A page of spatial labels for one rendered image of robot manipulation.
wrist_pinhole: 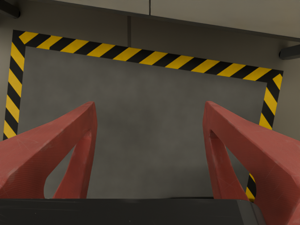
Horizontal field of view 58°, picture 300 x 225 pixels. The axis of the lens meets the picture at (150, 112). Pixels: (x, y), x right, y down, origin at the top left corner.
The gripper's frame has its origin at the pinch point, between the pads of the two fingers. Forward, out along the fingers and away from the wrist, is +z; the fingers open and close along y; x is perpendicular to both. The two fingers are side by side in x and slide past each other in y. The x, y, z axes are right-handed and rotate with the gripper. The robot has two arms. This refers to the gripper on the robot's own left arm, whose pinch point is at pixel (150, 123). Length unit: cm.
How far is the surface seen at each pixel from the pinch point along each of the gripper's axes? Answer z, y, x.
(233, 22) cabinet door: 59, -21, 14
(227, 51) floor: 98, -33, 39
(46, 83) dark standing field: 92, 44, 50
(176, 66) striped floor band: 95, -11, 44
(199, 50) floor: 99, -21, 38
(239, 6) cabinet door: 48, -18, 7
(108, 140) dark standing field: 80, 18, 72
